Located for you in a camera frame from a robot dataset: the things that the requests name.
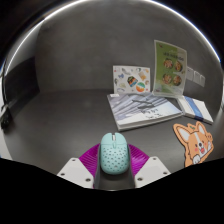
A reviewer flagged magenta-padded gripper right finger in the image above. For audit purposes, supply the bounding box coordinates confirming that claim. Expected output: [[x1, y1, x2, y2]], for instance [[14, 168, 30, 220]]
[[127, 143, 172, 189]]

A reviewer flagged large grey striped book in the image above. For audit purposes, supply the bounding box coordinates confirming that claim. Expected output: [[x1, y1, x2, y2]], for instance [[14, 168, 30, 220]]
[[106, 92, 184, 132]]

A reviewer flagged green food menu sheet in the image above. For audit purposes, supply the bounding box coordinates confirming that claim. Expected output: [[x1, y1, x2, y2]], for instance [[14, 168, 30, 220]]
[[152, 39, 188, 99]]

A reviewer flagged mint green computer mouse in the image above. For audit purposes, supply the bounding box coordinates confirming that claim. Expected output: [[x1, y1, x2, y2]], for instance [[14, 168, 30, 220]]
[[99, 132, 130, 176]]

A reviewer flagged corgi-shaped orange mouse pad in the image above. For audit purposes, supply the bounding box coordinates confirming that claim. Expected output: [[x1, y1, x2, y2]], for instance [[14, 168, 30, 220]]
[[172, 121, 215, 168]]

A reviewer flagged white sticker sheet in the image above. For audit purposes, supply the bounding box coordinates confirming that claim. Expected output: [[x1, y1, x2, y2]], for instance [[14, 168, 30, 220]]
[[112, 65, 151, 95]]

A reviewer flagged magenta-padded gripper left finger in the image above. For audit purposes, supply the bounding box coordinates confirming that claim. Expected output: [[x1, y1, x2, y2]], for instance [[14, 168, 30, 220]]
[[56, 143, 102, 190]]

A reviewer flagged white book with blue stripe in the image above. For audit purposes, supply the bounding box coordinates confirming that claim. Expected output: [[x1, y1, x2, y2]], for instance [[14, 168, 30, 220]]
[[177, 95, 214, 126]]

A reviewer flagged white wall switch panel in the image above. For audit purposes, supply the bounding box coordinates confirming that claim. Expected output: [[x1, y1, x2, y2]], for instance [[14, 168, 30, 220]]
[[185, 66, 207, 88]]

